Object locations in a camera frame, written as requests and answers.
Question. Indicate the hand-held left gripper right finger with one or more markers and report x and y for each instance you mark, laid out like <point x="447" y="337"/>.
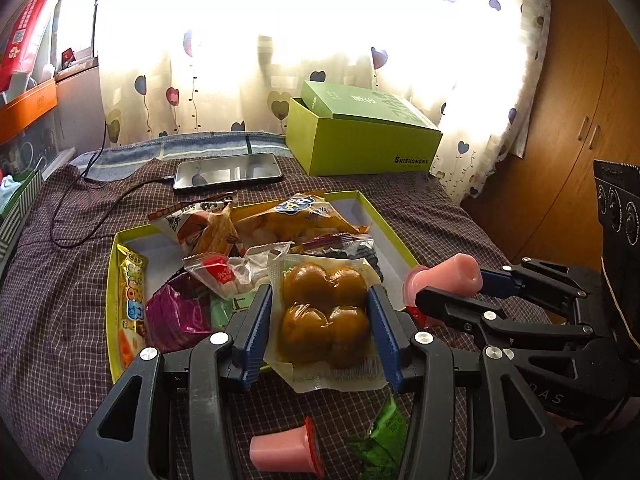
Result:
<point x="382" y="335"/>

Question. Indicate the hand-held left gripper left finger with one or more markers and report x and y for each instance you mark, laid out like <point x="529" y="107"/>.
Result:
<point x="256" y="330"/>

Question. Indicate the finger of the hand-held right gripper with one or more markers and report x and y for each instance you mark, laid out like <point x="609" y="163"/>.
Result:
<point x="450" y="302"/>
<point x="500" y="282"/>

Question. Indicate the pink jelly cup red lid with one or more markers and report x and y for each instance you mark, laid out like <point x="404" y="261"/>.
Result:
<point x="450" y="272"/>
<point x="280" y="447"/>

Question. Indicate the clear packet of brown balls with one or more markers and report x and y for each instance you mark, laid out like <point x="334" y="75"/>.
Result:
<point x="320" y="310"/>

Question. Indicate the clear red-label snack packet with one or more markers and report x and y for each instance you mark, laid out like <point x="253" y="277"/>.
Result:
<point x="220" y="272"/>

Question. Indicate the yellow-green shallow box tray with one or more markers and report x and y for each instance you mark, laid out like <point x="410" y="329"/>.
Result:
<point x="395" y="245"/>

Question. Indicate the magenta snack wrapper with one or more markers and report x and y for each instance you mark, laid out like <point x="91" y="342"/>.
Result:
<point x="175" y="315"/>

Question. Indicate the dark grey snack packet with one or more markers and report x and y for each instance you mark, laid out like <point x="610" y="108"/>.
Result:
<point x="350" y="252"/>

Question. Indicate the yellow candy bar wrapper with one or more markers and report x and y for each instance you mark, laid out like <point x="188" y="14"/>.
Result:
<point x="132" y="300"/>

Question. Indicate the green snack packet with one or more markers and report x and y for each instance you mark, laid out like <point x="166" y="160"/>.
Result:
<point x="385" y="430"/>

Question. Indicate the yellow crumpled snack packet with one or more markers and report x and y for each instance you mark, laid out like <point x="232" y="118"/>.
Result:
<point x="295" y="220"/>

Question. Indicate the orange and white snack packet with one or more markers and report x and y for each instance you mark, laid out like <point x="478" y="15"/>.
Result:
<point x="200" y="225"/>

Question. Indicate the black smartphone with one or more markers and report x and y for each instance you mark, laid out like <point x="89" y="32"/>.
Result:
<point x="227" y="170"/>

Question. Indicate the yellow-green cardboard box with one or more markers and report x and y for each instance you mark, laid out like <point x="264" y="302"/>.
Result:
<point x="360" y="152"/>

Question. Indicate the wooden wardrobe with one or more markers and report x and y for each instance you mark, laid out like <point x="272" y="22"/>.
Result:
<point x="565" y="110"/>

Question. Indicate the brown plaid bedsheet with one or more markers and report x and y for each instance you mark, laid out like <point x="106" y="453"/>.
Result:
<point x="55" y="285"/>

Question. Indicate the blue and white folded blanket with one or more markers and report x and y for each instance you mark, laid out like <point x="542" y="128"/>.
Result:
<point x="150" y="147"/>

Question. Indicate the green cardboard box lid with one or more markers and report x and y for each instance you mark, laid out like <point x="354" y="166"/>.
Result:
<point x="360" y="102"/>

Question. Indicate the green striped box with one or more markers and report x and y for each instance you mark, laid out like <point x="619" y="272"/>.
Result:
<point x="20" y="210"/>

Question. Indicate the clear plastic storage box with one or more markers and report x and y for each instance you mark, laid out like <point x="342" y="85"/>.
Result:
<point x="40" y="150"/>

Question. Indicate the white heart-print curtain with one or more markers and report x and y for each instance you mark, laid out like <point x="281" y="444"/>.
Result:
<point x="300" y="35"/>

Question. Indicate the orange storage box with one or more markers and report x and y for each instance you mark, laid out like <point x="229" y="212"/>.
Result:
<point x="27" y="110"/>

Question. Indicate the small red box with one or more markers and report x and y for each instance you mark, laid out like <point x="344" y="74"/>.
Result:
<point x="67" y="59"/>

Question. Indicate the red and white carton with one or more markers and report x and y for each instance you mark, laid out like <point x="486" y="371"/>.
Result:
<point x="30" y="35"/>

